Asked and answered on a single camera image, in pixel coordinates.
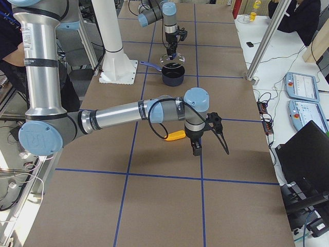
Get black orange cable hub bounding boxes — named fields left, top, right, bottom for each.
left=257, top=101, right=274, bottom=136

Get upper teach pendant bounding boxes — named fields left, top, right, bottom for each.
left=284, top=72, right=320, bottom=102

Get teach pendant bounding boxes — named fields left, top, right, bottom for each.
left=284, top=72, right=320, bottom=102
left=288, top=99, right=328, bottom=133

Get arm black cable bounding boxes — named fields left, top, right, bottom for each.
left=148, top=96, right=222, bottom=138
left=128, top=0, right=186, bottom=52

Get yellow cup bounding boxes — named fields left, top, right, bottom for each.
left=249, top=12, right=257, bottom=22

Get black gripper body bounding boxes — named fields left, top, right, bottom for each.
left=164, top=27, right=188, bottom=51
left=185, top=112, right=222, bottom=144

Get glass pot lid blue knob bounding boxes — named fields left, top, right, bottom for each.
left=160, top=52, right=185, bottom=66

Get yellow plastic corn cob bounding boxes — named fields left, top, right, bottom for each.
left=165, top=130, right=186, bottom=142

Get seated person black clothes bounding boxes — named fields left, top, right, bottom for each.
left=277, top=0, right=321, bottom=46

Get person in dark clothes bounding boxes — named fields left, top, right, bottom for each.
left=1, top=1, right=80, bottom=112

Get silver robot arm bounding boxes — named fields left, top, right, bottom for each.
left=137, top=1, right=188, bottom=60
left=11, top=1, right=228, bottom=156

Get black laptop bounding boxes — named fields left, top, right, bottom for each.
left=275, top=120, right=328, bottom=192

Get white camera stand post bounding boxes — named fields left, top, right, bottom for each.
left=92, top=0, right=138, bottom=85

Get lower teach pendant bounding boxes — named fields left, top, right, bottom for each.
left=288, top=99, right=328, bottom=133

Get aluminium frame post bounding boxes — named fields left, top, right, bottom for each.
left=245, top=0, right=291, bottom=85

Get dark blue saucepan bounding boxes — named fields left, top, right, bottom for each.
left=140, top=61, right=185, bottom=86

